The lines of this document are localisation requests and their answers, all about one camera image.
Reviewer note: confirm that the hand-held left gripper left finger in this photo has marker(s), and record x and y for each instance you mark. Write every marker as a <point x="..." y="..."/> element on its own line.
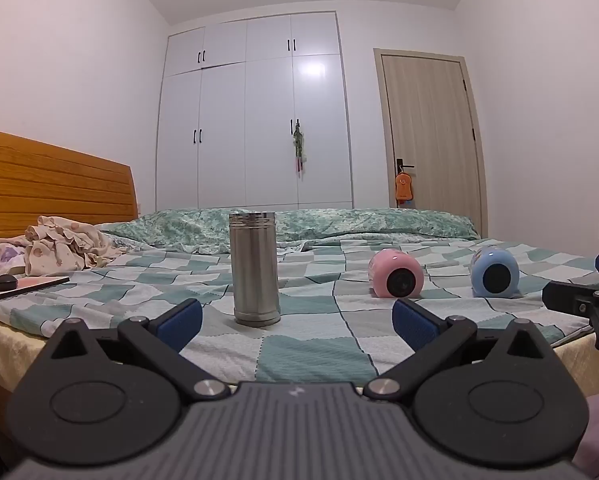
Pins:
<point x="182" y="324"/>

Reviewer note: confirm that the blue cup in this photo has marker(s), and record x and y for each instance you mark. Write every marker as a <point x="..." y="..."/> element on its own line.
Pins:
<point x="487" y="270"/>

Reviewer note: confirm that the black round object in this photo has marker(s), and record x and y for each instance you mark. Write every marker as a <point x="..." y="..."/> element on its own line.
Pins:
<point x="5" y="282"/>

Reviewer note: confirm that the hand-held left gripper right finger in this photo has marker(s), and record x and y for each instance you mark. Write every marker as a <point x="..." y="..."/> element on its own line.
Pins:
<point x="413" y="324"/>

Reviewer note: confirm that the green hanging ornament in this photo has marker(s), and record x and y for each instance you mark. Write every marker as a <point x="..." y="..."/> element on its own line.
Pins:
<point x="298" y="142"/>

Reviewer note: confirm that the cream patterned clothes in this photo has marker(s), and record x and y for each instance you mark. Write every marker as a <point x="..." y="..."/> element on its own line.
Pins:
<point x="59" y="247"/>

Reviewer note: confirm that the white wardrobe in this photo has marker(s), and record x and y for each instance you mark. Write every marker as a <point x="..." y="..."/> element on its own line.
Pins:
<point x="249" y="110"/>

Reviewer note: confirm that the flat pink tablet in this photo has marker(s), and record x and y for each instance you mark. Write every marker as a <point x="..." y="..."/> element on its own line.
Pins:
<point x="34" y="284"/>

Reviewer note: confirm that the yellow bed sheet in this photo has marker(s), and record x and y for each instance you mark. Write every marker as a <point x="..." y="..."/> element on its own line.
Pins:
<point x="4" y="350"/>

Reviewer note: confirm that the pink cup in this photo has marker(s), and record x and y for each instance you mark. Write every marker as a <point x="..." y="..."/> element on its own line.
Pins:
<point x="387" y="270"/>

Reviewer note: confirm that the wooden headboard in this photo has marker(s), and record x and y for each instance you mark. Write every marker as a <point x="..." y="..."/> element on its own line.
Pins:
<point x="49" y="185"/>

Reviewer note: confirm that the green floral quilt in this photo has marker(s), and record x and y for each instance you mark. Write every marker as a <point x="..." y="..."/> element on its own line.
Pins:
<point x="189" y="225"/>

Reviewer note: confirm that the orange hanging pouch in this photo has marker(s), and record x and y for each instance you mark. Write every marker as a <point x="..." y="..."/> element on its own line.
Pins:
<point x="403" y="187"/>

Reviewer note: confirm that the green checkered blanket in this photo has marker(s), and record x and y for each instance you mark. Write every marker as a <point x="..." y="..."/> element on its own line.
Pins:
<point x="324" y="320"/>

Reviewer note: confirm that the stainless steel cup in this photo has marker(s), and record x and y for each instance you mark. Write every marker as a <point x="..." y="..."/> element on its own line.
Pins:
<point x="256" y="270"/>

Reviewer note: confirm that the light wooden door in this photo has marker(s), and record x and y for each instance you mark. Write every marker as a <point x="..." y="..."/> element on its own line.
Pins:
<point x="432" y="130"/>

